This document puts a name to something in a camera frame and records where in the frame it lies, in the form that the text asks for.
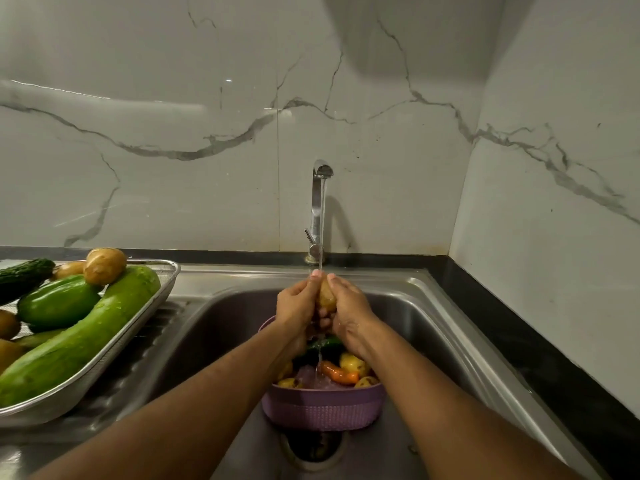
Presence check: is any person's left hand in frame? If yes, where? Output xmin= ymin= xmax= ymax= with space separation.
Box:
xmin=275 ymin=270 xmax=324 ymax=358

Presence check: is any person's right hand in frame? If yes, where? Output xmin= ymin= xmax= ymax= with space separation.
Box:
xmin=318 ymin=274 xmax=379 ymax=359

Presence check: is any small wet potato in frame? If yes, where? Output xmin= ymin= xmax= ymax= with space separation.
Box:
xmin=318 ymin=278 xmax=337 ymax=314

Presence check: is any person's left forearm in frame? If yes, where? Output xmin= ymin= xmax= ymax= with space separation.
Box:
xmin=30 ymin=315 xmax=301 ymax=480

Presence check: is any person's right forearm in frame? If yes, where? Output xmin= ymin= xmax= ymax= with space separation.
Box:
xmin=350 ymin=315 xmax=583 ymax=480

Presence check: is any dark green cucumber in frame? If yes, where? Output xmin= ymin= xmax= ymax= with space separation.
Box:
xmin=294 ymin=336 xmax=347 ymax=368
xmin=0 ymin=259 xmax=56 ymax=306

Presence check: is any chrome sink faucet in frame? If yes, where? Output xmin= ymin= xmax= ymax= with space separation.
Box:
xmin=304 ymin=160 xmax=334 ymax=266

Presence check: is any orange carrot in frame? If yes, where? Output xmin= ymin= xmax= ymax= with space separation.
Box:
xmin=320 ymin=360 xmax=360 ymax=386

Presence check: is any stainless steel sink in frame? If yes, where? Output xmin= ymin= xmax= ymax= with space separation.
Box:
xmin=0 ymin=265 xmax=608 ymax=480

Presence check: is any purple plastic colander basket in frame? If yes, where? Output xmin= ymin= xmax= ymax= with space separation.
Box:
xmin=258 ymin=315 xmax=387 ymax=432

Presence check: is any sink drain strainer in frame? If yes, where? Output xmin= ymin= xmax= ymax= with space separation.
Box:
xmin=280 ymin=429 xmax=350 ymax=472

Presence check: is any large brown potato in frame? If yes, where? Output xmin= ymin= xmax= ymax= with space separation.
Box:
xmin=83 ymin=248 xmax=128 ymax=287

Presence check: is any steel mesh tray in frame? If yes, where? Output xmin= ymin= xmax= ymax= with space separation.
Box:
xmin=0 ymin=259 xmax=181 ymax=428

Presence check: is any long light green squash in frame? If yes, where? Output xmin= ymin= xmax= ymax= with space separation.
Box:
xmin=0 ymin=265 xmax=162 ymax=408

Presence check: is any short green squash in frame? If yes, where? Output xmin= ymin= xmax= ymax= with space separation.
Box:
xmin=17 ymin=275 xmax=102 ymax=332

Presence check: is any slim green cucumber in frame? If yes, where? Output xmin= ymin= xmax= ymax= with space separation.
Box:
xmin=14 ymin=328 xmax=66 ymax=351

